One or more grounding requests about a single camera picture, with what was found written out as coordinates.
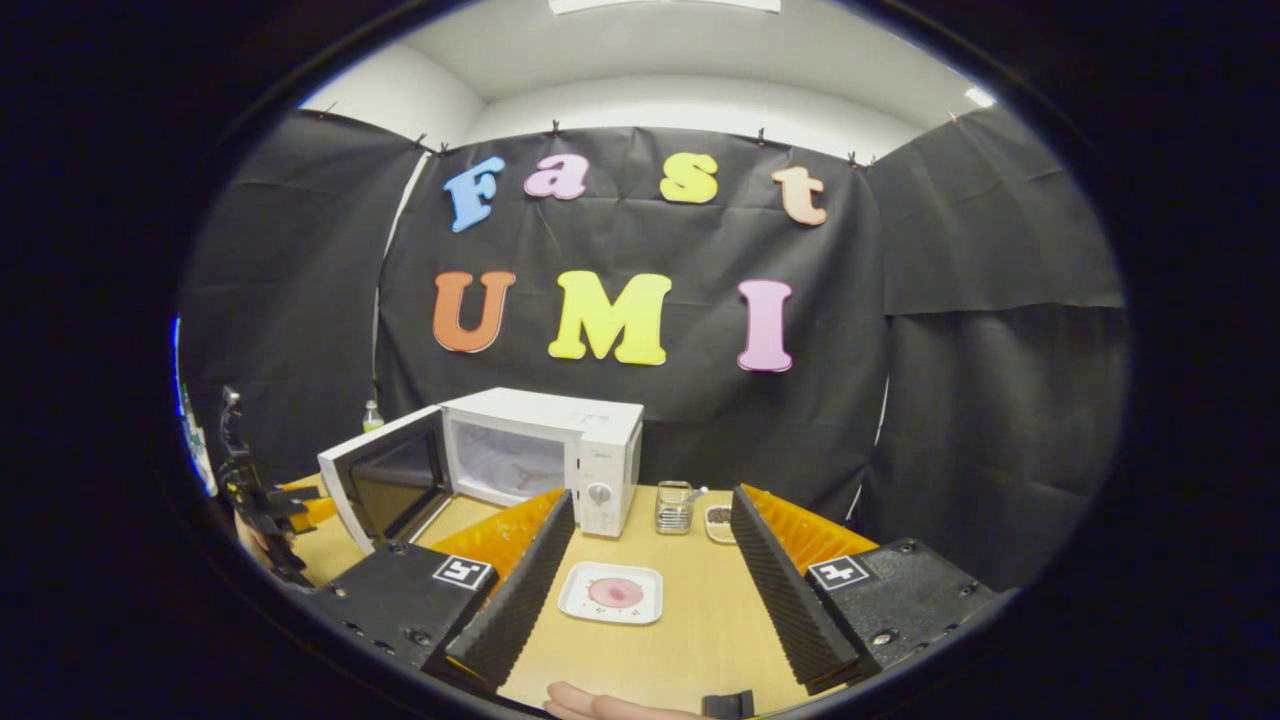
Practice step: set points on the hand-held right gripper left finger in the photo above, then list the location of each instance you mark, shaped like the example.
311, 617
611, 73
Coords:
520, 600

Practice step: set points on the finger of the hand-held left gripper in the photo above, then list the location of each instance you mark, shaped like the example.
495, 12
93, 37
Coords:
302, 488
318, 511

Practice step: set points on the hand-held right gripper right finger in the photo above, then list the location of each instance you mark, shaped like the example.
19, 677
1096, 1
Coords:
790, 610

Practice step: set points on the white square plate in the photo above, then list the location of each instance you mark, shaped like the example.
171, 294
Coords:
578, 592

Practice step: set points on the pink meat slice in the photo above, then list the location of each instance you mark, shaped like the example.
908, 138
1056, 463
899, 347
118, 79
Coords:
615, 593

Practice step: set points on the white microwave oven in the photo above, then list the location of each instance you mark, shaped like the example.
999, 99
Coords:
540, 410

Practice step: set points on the green plastic bottle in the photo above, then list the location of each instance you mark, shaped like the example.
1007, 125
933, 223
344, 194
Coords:
372, 420

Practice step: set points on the white divided condiment dish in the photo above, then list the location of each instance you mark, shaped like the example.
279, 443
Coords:
718, 518

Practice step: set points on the metal cutlery holder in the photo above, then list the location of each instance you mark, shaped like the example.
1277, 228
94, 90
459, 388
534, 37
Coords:
675, 515

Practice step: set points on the small ceiling light panel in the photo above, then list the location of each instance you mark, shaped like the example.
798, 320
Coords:
980, 97

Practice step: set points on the large ceiling light panel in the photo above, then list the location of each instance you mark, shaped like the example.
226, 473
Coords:
665, 5

